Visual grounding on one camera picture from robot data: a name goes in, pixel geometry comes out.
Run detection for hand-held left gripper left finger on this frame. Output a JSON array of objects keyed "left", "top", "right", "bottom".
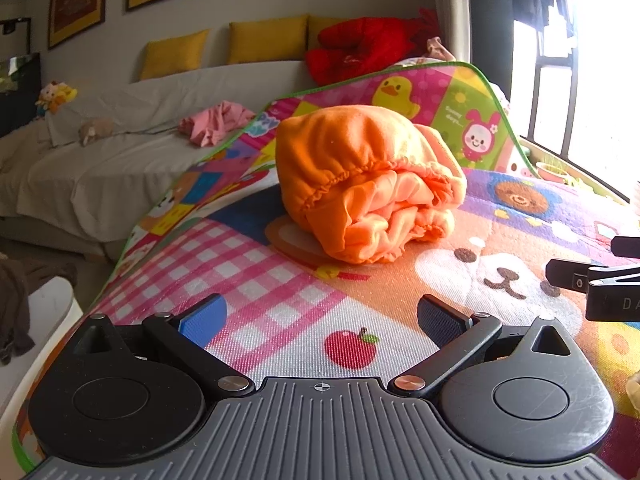
[{"left": 72, "top": 294, "right": 256, "bottom": 397}]

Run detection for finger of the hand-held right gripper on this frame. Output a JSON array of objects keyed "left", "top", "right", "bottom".
[
  {"left": 611, "top": 235, "right": 640, "bottom": 259},
  {"left": 545, "top": 258, "right": 640, "bottom": 292}
]

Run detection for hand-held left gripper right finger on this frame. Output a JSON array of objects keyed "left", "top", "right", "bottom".
[{"left": 389, "top": 294, "right": 580, "bottom": 401}]

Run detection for orange pumpkin costume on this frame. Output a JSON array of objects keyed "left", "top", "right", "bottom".
[{"left": 274, "top": 104, "right": 468, "bottom": 266}]

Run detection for pink clothes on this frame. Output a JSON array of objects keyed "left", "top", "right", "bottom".
[{"left": 179, "top": 101, "right": 257, "bottom": 148}]

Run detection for colourful cartoon play mat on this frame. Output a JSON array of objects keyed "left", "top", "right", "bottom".
[{"left": 10, "top": 61, "right": 640, "bottom": 471}]

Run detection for pink bowl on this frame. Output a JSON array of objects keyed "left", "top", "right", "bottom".
[{"left": 536, "top": 162, "right": 571, "bottom": 187}]

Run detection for white chair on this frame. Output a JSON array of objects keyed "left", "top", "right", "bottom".
[{"left": 0, "top": 275, "right": 83, "bottom": 441}]

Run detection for white covered sofa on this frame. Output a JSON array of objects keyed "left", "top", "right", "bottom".
[{"left": 0, "top": 60, "right": 321, "bottom": 261}]

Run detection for brown cloth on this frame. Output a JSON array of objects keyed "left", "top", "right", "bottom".
[{"left": 0, "top": 255, "right": 78, "bottom": 366}]

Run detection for beige plush toy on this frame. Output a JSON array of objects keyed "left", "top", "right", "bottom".
[{"left": 77, "top": 117, "right": 115, "bottom": 147}]

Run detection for pale pink cloth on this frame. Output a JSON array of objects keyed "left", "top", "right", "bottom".
[{"left": 425, "top": 36, "right": 457, "bottom": 62}]

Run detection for yellow plush toy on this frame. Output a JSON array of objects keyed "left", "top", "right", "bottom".
[{"left": 35, "top": 81, "right": 78, "bottom": 120}]

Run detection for yellow cushion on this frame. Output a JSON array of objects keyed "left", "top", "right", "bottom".
[
  {"left": 227, "top": 14, "right": 310, "bottom": 65},
  {"left": 140, "top": 29, "right": 211, "bottom": 81},
  {"left": 307, "top": 16, "right": 351, "bottom": 43}
]

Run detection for red jacket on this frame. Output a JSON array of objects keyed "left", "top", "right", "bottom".
[{"left": 305, "top": 7, "right": 441, "bottom": 86}]

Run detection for black window frame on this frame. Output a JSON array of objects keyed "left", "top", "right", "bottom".
[{"left": 520, "top": 25, "right": 640, "bottom": 203}]

